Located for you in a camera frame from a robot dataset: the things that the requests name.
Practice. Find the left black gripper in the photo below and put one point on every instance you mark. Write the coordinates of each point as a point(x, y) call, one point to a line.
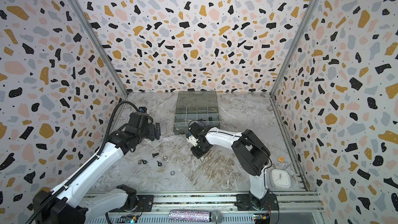
point(152, 132)

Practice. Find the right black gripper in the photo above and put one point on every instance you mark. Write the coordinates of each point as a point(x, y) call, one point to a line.
point(199, 149)

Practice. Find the clear plastic compartment organizer box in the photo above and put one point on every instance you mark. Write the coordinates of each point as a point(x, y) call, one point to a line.
point(196, 106)

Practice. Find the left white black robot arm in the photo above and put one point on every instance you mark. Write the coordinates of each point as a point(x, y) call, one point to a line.
point(65, 203)

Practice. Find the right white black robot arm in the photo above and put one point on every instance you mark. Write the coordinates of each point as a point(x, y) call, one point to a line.
point(253, 156)

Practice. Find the glitter handheld microphone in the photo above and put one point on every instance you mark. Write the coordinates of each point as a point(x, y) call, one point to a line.
point(196, 216)

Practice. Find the white square clock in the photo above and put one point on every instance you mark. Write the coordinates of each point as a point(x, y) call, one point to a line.
point(280, 179)

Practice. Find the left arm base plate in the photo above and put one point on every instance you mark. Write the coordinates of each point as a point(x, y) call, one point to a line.
point(136, 204)

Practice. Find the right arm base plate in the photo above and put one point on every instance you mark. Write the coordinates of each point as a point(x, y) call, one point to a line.
point(248, 202)

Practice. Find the aluminium front rail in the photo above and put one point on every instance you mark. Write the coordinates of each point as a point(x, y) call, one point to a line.
point(297, 202)

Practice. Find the left corner aluminium post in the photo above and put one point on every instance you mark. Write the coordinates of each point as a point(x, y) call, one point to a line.
point(74, 4)

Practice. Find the corner aluminium post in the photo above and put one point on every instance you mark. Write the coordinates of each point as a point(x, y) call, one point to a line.
point(296, 40)
point(74, 4)

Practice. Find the right corner aluminium post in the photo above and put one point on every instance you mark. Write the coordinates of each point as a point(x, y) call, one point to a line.
point(296, 40)

